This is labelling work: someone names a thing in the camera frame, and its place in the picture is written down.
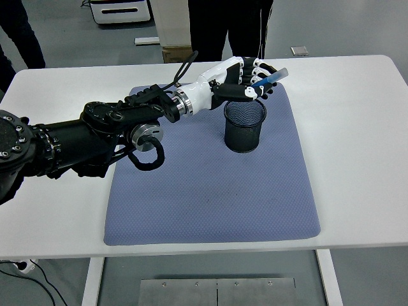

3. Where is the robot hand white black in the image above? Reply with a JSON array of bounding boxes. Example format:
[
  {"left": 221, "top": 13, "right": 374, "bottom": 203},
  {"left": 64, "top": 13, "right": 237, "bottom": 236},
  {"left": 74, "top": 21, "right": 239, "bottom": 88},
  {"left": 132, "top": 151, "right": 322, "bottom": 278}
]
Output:
[{"left": 187, "top": 56, "right": 278, "bottom": 112}]

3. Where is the blue marker with clear cap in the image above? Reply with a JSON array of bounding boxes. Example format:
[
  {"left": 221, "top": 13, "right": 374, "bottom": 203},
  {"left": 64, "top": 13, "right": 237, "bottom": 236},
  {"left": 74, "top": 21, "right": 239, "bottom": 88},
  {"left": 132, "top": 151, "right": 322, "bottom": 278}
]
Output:
[{"left": 254, "top": 68, "right": 289, "bottom": 87}]

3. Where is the black mesh pen holder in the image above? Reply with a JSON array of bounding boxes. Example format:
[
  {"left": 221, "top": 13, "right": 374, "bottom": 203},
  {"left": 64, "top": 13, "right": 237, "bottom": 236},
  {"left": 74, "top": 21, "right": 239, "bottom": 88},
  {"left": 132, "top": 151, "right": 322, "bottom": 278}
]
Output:
[{"left": 223, "top": 97, "right": 267, "bottom": 154}]

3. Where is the brown cardboard box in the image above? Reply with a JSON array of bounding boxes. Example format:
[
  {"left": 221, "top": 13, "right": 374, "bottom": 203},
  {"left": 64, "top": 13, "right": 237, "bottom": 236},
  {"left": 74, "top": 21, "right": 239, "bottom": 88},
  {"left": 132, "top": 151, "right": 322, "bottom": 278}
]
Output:
[{"left": 161, "top": 46, "right": 194, "bottom": 64}]

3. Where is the person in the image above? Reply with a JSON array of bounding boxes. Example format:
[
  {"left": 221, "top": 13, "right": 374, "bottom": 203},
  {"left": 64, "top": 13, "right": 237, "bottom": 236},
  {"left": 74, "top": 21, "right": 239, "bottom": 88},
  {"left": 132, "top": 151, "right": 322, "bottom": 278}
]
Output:
[
  {"left": 187, "top": 0, "right": 275, "bottom": 62},
  {"left": 0, "top": 0, "right": 47, "bottom": 93}
]

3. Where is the white cabinet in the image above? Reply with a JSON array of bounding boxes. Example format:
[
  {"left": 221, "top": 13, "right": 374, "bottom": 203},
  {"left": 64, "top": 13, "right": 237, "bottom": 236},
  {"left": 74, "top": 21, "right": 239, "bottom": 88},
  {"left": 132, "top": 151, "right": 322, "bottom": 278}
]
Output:
[{"left": 152, "top": 0, "right": 193, "bottom": 48}]

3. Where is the white appliance with dark slot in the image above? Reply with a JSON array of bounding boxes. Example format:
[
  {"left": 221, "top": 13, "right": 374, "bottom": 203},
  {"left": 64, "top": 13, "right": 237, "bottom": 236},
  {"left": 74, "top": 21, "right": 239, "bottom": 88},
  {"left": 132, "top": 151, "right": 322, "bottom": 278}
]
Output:
[{"left": 89, "top": 0, "right": 152, "bottom": 26}]

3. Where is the blue-grey textured mat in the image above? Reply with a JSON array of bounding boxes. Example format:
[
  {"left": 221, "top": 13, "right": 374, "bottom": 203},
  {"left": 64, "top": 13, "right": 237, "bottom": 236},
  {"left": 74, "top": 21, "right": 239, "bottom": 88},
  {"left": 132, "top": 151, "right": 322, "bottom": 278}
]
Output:
[{"left": 103, "top": 81, "right": 321, "bottom": 247}]

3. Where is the grey metal plate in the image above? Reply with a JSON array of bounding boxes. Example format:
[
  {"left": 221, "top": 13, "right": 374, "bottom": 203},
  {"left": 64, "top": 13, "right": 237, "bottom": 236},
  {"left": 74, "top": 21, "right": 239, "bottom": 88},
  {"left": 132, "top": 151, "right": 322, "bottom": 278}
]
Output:
[{"left": 139, "top": 277, "right": 328, "bottom": 306}]

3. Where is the white table leg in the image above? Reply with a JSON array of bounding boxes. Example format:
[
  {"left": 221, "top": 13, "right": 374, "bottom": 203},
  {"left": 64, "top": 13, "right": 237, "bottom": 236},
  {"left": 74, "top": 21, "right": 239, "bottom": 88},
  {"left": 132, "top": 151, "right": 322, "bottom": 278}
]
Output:
[
  {"left": 315, "top": 249, "right": 344, "bottom": 306},
  {"left": 81, "top": 257, "right": 105, "bottom": 306}
]

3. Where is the white power strip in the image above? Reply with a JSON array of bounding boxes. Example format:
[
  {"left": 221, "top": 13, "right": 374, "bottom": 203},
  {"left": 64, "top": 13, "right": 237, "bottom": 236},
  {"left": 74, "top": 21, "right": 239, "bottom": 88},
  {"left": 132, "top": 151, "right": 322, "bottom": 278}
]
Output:
[{"left": 12, "top": 258, "right": 39, "bottom": 274}]

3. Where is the black floor cable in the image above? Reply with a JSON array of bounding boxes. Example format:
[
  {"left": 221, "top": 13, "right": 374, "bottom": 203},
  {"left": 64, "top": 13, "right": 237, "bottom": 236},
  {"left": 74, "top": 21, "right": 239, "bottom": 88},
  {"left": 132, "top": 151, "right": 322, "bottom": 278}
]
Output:
[
  {"left": 36, "top": 263, "right": 69, "bottom": 306},
  {"left": 0, "top": 269, "right": 55, "bottom": 306}
]

